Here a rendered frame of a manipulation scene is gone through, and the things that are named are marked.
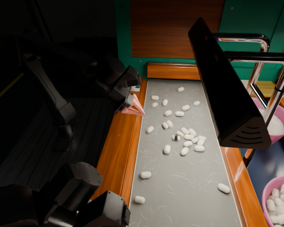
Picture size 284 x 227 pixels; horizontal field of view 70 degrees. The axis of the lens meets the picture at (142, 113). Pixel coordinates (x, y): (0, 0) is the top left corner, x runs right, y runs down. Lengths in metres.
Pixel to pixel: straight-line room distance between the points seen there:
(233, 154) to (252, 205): 0.18
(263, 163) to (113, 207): 0.68
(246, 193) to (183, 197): 0.17
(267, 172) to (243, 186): 0.22
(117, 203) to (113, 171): 0.31
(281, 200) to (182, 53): 0.75
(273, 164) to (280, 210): 0.25
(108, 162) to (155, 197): 0.18
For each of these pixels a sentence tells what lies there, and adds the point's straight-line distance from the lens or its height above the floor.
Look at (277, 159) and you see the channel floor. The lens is 0.96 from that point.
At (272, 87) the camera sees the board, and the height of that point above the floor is 0.78.
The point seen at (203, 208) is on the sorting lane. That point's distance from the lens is 0.65.
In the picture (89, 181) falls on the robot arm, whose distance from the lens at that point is 0.36.
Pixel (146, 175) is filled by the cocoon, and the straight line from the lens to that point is 0.66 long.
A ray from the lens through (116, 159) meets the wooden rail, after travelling 0.70.
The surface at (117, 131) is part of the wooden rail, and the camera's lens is 0.79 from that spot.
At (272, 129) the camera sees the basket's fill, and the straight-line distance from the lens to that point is 1.01.
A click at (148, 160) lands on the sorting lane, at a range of 0.72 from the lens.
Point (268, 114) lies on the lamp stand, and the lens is 0.65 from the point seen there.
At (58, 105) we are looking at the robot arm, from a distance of 0.84.
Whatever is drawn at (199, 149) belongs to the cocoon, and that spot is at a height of 0.76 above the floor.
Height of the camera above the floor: 1.29
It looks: 37 degrees down
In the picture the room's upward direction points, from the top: straight up
